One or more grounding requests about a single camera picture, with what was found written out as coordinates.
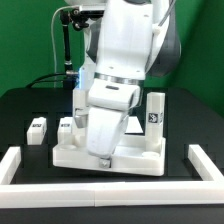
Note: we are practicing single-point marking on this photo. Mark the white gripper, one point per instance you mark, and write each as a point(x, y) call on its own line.
point(105, 129)

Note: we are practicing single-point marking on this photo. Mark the white desk tabletop tray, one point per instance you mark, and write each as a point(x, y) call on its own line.
point(129, 157)

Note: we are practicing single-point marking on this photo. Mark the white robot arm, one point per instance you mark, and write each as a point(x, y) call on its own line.
point(135, 37)

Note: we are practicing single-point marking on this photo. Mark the fiducial marker sheet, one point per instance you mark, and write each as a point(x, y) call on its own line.
point(133, 126)

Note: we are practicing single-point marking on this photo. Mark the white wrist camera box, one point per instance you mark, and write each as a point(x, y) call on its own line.
point(81, 117)

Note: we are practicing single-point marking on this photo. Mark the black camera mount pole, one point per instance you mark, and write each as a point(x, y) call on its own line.
point(69, 82)

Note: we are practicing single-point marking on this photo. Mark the white U-shaped obstacle frame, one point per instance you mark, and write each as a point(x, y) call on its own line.
point(208, 190)

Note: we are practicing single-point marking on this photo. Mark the mounted grey camera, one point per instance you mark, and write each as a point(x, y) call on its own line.
point(93, 10)

